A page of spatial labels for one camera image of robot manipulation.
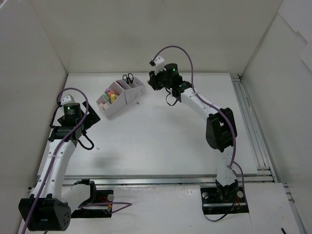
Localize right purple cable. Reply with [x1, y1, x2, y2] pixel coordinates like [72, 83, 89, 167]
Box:
[153, 45, 245, 193]

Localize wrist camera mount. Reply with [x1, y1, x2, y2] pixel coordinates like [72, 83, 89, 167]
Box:
[149, 56, 165, 75]
[60, 95, 75, 106]

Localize white pink desk organizer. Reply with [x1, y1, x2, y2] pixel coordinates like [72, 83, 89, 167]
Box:
[96, 77, 145, 118]

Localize black handled scissors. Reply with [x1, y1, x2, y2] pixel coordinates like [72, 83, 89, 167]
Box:
[122, 73, 134, 85]

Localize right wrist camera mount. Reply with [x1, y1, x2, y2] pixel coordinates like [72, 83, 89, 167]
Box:
[149, 56, 165, 75]

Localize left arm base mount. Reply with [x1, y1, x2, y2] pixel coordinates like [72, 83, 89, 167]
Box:
[72, 189, 114, 219]

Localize aluminium rail frame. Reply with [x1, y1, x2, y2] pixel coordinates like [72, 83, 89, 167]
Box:
[64, 73, 277, 186]

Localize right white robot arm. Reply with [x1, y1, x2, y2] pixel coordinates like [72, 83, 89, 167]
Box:
[148, 61, 238, 201]

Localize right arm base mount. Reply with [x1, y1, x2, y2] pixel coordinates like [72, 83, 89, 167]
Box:
[200, 186, 249, 215]

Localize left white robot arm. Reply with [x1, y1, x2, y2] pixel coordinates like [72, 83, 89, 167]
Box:
[19, 101, 100, 233]

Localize yellow highlighter marker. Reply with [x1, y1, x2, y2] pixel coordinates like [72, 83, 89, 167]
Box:
[110, 94, 118, 103]

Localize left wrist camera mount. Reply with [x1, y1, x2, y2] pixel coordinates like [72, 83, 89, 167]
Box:
[60, 95, 75, 106]

